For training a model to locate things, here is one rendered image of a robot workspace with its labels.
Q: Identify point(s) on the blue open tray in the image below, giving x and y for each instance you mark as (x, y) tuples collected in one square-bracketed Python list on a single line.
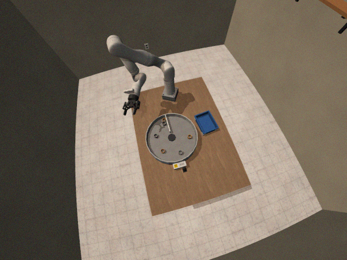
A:
[(206, 122)]

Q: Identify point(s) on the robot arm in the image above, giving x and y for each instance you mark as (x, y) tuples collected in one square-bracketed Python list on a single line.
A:
[(129, 56)]

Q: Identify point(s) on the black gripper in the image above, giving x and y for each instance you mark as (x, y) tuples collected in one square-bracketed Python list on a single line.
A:
[(132, 100)]

